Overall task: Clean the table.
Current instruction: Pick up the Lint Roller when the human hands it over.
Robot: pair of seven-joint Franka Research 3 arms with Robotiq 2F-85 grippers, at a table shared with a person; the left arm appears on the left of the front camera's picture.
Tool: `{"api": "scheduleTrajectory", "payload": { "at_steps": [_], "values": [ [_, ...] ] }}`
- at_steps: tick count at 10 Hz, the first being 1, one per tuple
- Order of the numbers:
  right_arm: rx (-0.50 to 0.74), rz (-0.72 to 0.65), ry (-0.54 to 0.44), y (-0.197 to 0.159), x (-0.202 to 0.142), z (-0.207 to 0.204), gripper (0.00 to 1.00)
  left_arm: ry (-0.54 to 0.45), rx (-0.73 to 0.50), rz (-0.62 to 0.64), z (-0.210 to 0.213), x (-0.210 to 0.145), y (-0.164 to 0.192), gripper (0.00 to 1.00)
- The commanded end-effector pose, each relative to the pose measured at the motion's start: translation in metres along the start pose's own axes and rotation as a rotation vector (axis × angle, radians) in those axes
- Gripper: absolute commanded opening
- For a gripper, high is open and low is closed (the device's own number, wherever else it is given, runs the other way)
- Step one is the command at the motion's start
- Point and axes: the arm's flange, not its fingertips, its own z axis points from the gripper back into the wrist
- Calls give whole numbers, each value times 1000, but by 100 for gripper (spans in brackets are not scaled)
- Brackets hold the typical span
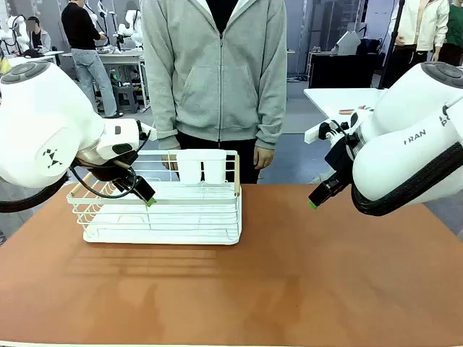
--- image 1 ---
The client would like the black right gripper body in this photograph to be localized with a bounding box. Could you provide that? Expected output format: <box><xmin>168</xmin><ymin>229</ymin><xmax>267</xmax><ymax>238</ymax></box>
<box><xmin>324</xmin><ymin>135</ymin><xmax>359</xmax><ymax>184</ymax></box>

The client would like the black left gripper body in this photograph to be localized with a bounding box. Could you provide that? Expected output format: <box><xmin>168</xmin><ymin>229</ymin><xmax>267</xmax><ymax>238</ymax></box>
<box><xmin>75</xmin><ymin>151</ymin><xmax>142</xmax><ymax>185</ymax></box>

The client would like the white wire dish rack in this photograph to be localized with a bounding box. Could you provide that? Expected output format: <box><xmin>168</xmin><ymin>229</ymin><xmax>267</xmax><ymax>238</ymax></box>
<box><xmin>66</xmin><ymin>149</ymin><xmax>243</xmax><ymax>246</ymax></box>

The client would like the white plastic cutlery holder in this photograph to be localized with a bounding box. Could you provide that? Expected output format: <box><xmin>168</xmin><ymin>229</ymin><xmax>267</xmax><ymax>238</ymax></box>
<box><xmin>175</xmin><ymin>149</ymin><xmax>228</xmax><ymax>185</ymax></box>

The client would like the person's left forearm grey sleeve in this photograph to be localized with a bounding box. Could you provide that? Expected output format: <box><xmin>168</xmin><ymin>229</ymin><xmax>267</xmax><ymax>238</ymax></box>
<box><xmin>254</xmin><ymin>81</ymin><xmax>289</xmax><ymax>150</ymax></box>

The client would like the person's right forearm grey sleeve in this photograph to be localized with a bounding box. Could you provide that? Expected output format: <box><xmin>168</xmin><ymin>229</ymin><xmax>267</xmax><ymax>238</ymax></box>
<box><xmin>149</xmin><ymin>81</ymin><xmax>181</xmax><ymax>151</ymax></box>

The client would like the person's right hand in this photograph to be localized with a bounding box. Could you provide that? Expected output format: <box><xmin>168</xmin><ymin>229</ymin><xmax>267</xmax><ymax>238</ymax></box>
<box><xmin>161</xmin><ymin>147</ymin><xmax>182</xmax><ymax>171</ymax></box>

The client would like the person's left hand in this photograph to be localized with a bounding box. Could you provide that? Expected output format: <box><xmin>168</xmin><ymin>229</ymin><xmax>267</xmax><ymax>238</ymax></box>
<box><xmin>252</xmin><ymin>145</ymin><xmax>278</xmax><ymax>170</ymax></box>

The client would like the large white side table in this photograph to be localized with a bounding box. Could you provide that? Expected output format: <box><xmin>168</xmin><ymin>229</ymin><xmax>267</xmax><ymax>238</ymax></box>
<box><xmin>303</xmin><ymin>87</ymin><xmax>390</xmax><ymax>122</ymax></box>

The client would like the grey step stool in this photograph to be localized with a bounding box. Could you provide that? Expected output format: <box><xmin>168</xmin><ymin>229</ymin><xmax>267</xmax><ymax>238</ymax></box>
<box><xmin>114</xmin><ymin>83</ymin><xmax>140</xmax><ymax>115</ymax></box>

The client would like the black cabinet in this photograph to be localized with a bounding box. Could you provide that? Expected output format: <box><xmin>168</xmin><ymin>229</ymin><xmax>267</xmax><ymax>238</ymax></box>
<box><xmin>309</xmin><ymin>52</ymin><xmax>386</xmax><ymax>90</ymax></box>

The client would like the grey white machine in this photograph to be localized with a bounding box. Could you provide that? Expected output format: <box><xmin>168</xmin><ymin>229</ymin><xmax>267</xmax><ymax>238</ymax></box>
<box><xmin>331</xmin><ymin>30</ymin><xmax>362</xmax><ymax>56</ymax></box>

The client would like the white background workbench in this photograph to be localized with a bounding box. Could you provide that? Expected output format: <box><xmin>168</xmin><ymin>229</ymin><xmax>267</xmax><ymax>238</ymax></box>
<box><xmin>61</xmin><ymin>49</ymin><xmax>150</xmax><ymax>109</ymax></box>

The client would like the black tripod pole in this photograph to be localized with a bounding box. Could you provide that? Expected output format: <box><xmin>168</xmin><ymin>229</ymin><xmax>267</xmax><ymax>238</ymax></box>
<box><xmin>378</xmin><ymin>0</ymin><xmax>407</xmax><ymax>90</ymax></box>

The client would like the person in black shirt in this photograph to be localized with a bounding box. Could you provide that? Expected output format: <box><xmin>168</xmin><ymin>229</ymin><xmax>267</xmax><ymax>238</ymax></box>
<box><xmin>60</xmin><ymin>0</ymin><xmax>124</xmax><ymax>119</ymax></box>

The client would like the person in grey hoodie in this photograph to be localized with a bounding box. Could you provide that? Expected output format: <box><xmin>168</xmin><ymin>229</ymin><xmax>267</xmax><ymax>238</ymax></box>
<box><xmin>140</xmin><ymin>0</ymin><xmax>289</xmax><ymax>185</ymax></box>

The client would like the person in white jacket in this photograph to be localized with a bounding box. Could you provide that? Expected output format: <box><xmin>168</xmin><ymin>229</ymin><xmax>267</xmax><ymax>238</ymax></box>
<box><xmin>389</xmin><ymin>0</ymin><xmax>450</xmax><ymax>91</ymax></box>

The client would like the seated background person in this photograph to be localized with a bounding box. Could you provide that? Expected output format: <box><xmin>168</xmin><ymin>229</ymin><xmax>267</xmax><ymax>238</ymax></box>
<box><xmin>27</xmin><ymin>16</ymin><xmax>52</xmax><ymax>52</ymax></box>

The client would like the person in green top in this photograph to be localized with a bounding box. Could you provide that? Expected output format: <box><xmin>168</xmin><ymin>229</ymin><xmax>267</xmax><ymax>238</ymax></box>
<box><xmin>432</xmin><ymin>0</ymin><xmax>463</xmax><ymax>68</ymax></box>

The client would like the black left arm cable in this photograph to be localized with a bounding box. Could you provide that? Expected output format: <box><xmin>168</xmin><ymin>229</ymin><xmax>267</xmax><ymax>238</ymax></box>
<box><xmin>0</xmin><ymin>129</ymin><xmax>153</xmax><ymax>213</ymax></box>

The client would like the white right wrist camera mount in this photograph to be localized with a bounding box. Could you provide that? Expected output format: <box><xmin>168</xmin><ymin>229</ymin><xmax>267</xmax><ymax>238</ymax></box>
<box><xmin>303</xmin><ymin>119</ymin><xmax>350</xmax><ymax>145</ymax></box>

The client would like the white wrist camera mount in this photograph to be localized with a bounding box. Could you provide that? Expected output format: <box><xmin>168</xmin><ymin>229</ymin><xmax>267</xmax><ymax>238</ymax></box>
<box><xmin>139</xmin><ymin>121</ymin><xmax>158</xmax><ymax>142</ymax></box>
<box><xmin>303</xmin><ymin>119</ymin><xmax>350</xmax><ymax>145</ymax></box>

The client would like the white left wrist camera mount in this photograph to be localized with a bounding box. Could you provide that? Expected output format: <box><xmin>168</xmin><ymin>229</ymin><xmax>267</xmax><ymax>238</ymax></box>
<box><xmin>139</xmin><ymin>121</ymin><xmax>158</xmax><ymax>142</ymax></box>

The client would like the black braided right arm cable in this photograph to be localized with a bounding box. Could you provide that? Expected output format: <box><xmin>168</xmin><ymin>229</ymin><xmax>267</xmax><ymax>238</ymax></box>
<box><xmin>350</xmin><ymin>142</ymin><xmax>463</xmax><ymax>218</ymax></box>

